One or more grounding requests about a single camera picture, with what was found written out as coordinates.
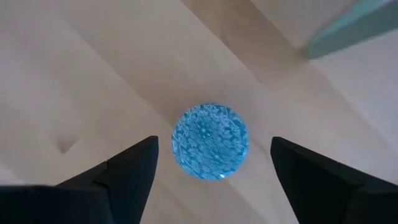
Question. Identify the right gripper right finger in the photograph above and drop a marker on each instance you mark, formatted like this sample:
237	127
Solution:
326	193

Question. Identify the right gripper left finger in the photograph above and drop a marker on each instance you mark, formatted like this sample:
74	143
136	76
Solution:
118	186

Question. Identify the light blue patterned candle tin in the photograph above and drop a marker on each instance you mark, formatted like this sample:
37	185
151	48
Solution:
210	141

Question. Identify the green perforated metal shelf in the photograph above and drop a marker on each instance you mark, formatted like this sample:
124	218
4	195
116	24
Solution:
348	31

